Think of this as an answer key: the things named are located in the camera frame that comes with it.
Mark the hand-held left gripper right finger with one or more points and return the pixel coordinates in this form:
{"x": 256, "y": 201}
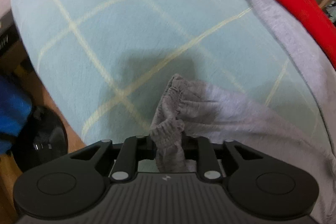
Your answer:
{"x": 202, "y": 148}

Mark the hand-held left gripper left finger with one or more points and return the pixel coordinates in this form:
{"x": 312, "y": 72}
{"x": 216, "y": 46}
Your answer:
{"x": 145, "y": 146}

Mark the black round device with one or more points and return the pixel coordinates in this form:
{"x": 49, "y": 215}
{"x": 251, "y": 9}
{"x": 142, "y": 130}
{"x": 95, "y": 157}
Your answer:
{"x": 44, "y": 134}

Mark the blue plastic crate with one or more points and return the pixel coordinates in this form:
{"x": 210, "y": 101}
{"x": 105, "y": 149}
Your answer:
{"x": 13, "y": 113}

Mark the light blue checked bed sheet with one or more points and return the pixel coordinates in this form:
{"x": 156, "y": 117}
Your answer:
{"x": 105, "y": 29}

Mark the red quilt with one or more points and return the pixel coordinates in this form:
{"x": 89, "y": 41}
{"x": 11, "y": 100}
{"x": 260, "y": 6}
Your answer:
{"x": 302, "y": 3}

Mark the grey pants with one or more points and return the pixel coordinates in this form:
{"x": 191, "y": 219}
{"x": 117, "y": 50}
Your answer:
{"x": 262, "y": 121}

